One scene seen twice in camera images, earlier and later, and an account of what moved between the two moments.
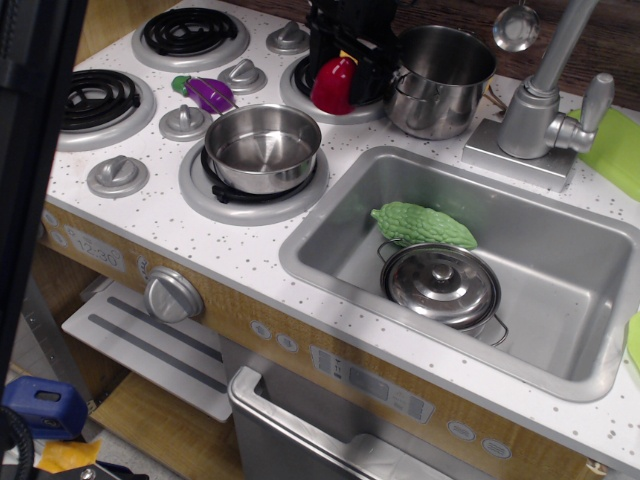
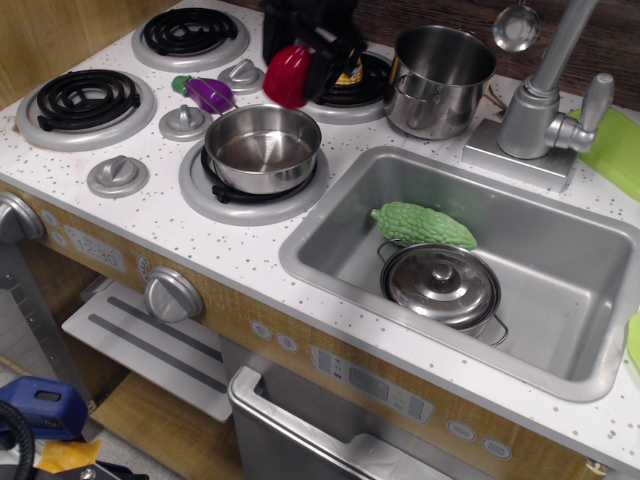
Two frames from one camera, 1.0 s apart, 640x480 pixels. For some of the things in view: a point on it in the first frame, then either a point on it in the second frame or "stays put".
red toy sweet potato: x=334 y=88 -> x=286 y=76
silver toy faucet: x=531 y=140 stays put
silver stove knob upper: x=244 y=77 stays put
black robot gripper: x=338 y=25 -> x=330 y=59
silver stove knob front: x=117 y=178 stays put
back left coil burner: x=190 y=39 stays put
